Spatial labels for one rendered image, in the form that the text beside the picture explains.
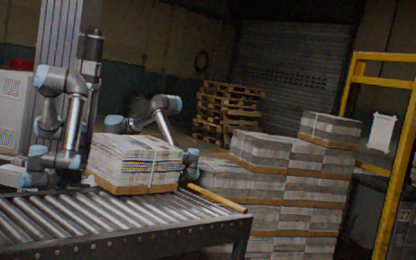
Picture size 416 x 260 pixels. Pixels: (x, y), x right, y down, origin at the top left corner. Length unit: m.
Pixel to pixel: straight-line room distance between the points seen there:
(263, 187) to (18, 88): 1.69
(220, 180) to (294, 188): 0.61
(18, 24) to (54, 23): 6.44
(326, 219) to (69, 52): 2.19
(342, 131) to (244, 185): 0.87
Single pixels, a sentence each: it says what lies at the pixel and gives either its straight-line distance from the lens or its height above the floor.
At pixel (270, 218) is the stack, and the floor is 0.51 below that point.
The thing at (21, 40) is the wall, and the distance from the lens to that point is 9.30.
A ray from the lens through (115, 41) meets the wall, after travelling 10.18.
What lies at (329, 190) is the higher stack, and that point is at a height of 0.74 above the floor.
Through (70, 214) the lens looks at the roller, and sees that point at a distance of 1.92.
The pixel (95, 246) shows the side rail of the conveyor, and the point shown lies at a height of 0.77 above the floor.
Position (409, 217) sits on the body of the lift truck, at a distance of 3.97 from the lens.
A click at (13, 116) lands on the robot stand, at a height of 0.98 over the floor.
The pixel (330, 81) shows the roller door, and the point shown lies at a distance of 10.37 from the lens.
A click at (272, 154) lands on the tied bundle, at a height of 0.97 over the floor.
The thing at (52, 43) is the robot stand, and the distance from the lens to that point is 2.84.
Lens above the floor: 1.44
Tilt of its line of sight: 7 degrees down
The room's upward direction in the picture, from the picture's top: 11 degrees clockwise
